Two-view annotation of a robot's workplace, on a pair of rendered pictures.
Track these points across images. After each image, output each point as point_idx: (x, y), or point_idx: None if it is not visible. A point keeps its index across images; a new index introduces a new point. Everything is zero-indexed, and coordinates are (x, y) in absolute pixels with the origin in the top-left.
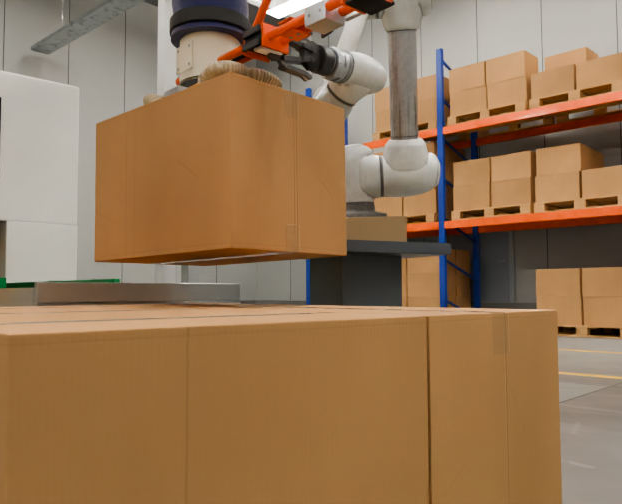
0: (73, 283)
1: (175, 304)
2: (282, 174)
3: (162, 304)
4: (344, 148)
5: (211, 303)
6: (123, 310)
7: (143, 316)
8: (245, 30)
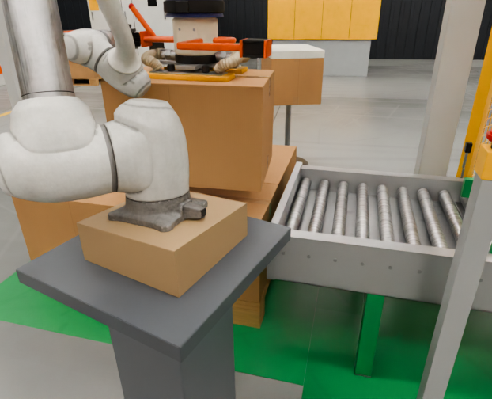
0: (293, 169)
1: (246, 199)
2: None
3: (255, 197)
4: (105, 111)
5: (248, 216)
6: None
7: None
8: (164, 12)
